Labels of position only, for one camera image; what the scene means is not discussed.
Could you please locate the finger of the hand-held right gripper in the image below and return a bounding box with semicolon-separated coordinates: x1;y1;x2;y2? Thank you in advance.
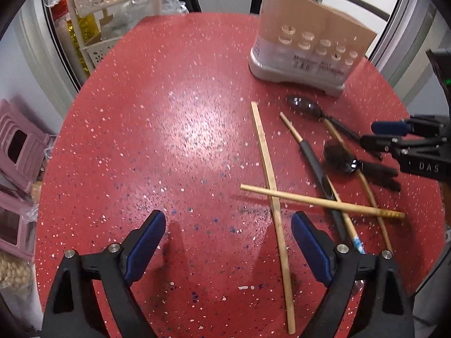
359;134;445;160
371;114;448;138

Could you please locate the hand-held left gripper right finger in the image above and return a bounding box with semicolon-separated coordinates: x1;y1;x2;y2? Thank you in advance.
291;211;416;338

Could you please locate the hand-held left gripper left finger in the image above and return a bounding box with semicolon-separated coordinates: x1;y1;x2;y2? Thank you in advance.
41;210;167;338

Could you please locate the black plastic spoon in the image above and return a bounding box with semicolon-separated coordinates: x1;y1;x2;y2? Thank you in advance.
286;95;383;160
323;140;402;192

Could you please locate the ridged end wooden chopstick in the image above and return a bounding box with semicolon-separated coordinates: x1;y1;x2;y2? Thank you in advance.
240;184;406;219

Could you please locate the plain wooden chopstick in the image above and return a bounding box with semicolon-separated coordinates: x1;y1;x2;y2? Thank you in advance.
323;117;394;253

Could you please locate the blue patterned end chopstick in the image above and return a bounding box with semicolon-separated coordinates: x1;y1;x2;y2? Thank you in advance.
279;112;366;254

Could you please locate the bamboo chopstick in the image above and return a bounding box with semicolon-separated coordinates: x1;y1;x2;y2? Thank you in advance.
250;101;296;334

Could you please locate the beige utensil holder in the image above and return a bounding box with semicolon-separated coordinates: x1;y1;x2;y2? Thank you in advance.
248;0;378;97

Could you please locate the bag of nuts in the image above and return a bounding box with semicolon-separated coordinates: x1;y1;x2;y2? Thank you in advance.
0;253;36;291

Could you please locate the pink plastic stool stack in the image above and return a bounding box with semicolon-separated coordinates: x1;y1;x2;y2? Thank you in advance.
0;99;57;194

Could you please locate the yellow oil bottle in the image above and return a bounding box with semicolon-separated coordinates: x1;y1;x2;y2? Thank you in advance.
66;16;102;75

